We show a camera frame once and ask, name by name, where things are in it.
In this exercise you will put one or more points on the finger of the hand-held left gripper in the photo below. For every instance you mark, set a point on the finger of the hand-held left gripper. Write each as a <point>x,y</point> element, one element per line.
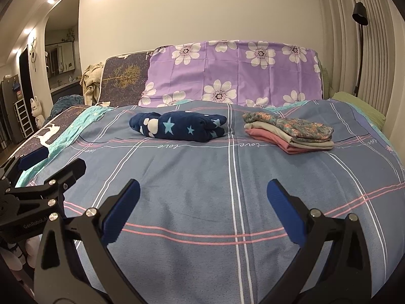
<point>33,160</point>
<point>68,172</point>

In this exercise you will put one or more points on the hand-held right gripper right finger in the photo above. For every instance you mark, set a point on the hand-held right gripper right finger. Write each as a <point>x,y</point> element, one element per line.
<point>284,212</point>

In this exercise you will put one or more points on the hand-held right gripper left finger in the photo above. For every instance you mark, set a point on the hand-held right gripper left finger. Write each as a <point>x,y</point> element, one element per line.
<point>121,209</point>

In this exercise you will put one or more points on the navy star-print fleece pajama top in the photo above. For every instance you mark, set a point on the navy star-print fleece pajama top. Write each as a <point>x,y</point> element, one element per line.
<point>177,126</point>

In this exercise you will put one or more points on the beige clothes pile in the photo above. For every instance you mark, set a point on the beige clothes pile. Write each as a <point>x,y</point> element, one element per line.
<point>91,85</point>

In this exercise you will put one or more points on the person's left hand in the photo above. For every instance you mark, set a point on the person's left hand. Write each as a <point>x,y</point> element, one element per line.
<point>31,250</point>

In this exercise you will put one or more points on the white shelf rack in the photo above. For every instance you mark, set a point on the white shelf rack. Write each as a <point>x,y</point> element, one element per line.
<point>23,117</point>

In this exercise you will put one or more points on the dark deer-print bedspread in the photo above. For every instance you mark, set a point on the dark deer-print bedspread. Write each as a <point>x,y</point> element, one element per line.
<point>63,123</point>

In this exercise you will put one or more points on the white lucky cat figurine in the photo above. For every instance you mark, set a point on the white lucky cat figurine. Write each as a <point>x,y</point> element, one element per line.
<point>36,107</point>

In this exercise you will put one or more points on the dark tall cabinet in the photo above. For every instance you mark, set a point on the dark tall cabinet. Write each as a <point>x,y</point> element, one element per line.
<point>8,107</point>

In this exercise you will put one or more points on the teal quilted cloth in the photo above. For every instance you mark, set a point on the teal quilted cloth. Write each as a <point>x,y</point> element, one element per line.
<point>91,117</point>

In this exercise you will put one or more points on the dark teal knit blanket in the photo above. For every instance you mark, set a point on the dark teal knit blanket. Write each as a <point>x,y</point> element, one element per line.
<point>66,101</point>

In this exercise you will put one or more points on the floral folded garment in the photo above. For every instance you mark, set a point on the floral folded garment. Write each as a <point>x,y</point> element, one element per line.
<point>300,129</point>

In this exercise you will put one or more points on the blue-grey plaid bed sheet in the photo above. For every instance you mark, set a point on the blue-grey plaid bed sheet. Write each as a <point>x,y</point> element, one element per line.
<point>205,180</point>

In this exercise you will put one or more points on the white kitchen cabinet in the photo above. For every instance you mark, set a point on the white kitchen cabinet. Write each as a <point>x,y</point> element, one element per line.
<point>65,57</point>

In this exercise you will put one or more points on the green pillow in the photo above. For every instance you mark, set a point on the green pillow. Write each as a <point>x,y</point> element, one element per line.
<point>357,104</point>

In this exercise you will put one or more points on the green potted plant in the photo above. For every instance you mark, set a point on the green potted plant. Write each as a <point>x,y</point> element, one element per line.
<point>70,34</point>

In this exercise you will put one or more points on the purple floral pillow cover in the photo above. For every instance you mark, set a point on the purple floral pillow cover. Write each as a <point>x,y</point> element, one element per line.
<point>189,76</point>

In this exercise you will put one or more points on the beige pleated curtain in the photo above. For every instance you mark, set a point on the beige pleated curtain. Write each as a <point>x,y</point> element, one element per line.
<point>386,53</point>

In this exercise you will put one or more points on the black floor lamp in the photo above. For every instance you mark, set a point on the black floor lamp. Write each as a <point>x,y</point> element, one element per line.
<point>360,12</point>

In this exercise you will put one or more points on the white deer wall clock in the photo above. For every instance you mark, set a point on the white deer wall clock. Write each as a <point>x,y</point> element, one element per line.
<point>33,53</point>

